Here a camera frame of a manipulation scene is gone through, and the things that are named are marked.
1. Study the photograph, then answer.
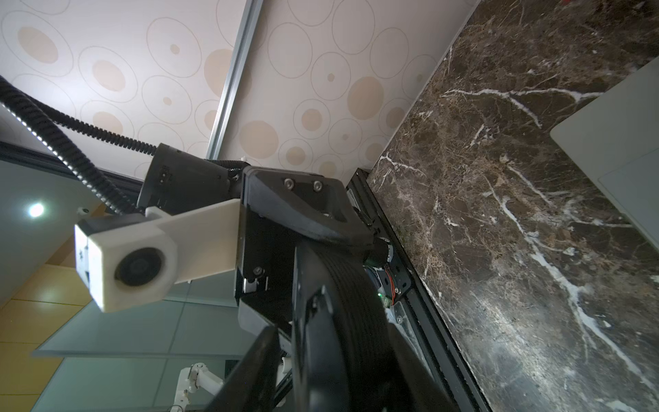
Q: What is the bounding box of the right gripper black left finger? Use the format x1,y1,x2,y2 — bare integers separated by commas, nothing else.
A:
205,326,281,412

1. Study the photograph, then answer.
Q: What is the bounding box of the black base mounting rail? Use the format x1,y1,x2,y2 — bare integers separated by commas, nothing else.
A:
347,168,491,411

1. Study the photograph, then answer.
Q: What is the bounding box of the black wireless mouse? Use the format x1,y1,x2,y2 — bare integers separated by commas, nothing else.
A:
293,242,413,411

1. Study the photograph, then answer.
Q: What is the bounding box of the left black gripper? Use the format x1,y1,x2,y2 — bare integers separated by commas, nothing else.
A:
235,167,391,340

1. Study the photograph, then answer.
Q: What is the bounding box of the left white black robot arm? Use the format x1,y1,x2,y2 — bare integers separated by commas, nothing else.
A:
1,81,384,339

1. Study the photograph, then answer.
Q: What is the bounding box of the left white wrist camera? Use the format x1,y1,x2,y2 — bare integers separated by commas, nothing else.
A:
75,199,240,312

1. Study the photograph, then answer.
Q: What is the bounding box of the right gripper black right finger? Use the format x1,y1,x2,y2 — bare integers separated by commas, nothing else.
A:
387,323,458,412

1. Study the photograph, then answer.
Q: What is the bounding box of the diagonal silver aluminium bar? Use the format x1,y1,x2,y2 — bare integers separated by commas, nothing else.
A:
207,0,264,160

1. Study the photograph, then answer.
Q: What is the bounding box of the silver open laptop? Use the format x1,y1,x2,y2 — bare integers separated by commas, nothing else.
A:
550,59,658,247

